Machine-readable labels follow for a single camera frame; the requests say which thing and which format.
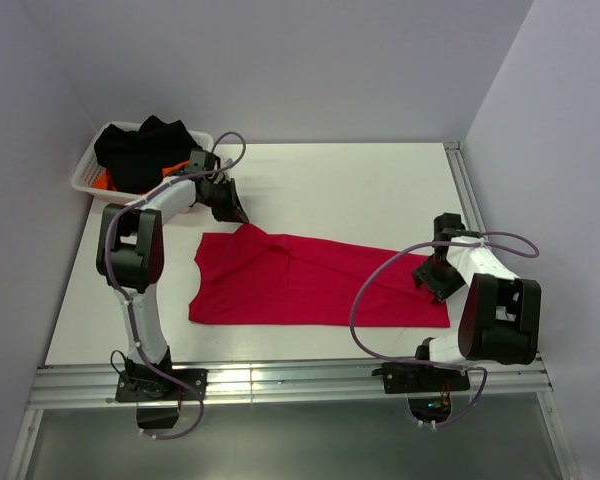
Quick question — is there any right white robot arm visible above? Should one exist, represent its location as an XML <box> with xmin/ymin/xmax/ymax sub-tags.
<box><xmin>412</xmin><ymin>235</ymin><xmax>542</xmax><ymax>390</ymax></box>

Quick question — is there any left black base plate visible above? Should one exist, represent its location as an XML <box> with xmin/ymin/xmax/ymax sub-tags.
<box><xmin>115</xmin><ymin>369</ymin><xmax>208</xmax><ymax>403</ymax></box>

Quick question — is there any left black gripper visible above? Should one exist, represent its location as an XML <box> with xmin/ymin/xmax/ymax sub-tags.
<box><xmin>199</xmin><ymin>178</ymin><xmax>249</xmax><ymax>225</ymax></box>

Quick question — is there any white plastic basket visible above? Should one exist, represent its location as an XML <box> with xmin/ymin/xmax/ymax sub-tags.
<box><xmin>71</xmin><ymin>122</ymin><xmax>213</xmax><ymax>204</ymax></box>

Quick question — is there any black t shirt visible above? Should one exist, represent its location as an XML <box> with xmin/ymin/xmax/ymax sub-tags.
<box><xmin>94</xmin><ymin>115</ymin><xmax>202</xmax><ymax>183</ymax></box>

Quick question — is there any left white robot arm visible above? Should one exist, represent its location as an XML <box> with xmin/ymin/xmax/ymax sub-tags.
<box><xmin>96</xmin><ymin>174</ymin><xmax>249</xmax><ymax>399</ymax></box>

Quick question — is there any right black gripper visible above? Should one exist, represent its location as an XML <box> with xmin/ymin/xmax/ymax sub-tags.
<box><xmin>412</xmin><ymin>255</ymin><xmax>468</xmax><ymax>306</ymax></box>

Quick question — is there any red t shirt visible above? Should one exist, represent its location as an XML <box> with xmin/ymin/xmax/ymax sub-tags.
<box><xmin>189</xmin><ymin>224</ymin><xmax>451</xmax><ymax>328</ymax></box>

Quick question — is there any orange t shirt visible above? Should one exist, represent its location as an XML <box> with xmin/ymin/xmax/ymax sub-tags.
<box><xmin>93</xmin><ymin>160</ymin><xmax>189</xmax><ymax>195</ymax></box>

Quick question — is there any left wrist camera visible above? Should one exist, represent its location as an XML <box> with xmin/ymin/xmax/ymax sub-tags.
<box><xmin>169</xmin><ymin>150</ymin><xmax>230</xmax><ymax>184</ymax></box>

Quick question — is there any front aluminium rail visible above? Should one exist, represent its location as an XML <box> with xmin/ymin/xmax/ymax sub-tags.
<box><xmin>26</xmin><ymin>359</ymin><xmax>553</xmax><ymax>410</ymax></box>

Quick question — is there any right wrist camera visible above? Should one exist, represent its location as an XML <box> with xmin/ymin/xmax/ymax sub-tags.
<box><xmin>433</xmin><ymin>213</ymin><xmax>482</xmax><ymax>257</ymax></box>

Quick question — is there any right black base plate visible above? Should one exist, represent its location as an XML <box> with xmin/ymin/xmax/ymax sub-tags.
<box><xmin>371</xmin><ymin>362</ymin><xmax>470</xmax><ymax>394</ymax></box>

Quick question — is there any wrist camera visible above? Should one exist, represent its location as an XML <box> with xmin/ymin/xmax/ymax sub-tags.
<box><xmin>433</xmin><ymin>213</ymin><xmax>482</xmax><ymax>257</ymax></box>
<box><xmin>169</xmin><ymin>150</ymin><xmax>230</xmax><ymax>184</ymax></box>

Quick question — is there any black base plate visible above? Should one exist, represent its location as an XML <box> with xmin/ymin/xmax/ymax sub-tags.
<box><xmin>371</xmin><ymin>362</ymin><xmax>470</xmax><ymax>394</ymax></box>
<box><xmin>115</xmin><ymin>369</ymin><xmax>208</xmax><ymax>403</ymax></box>

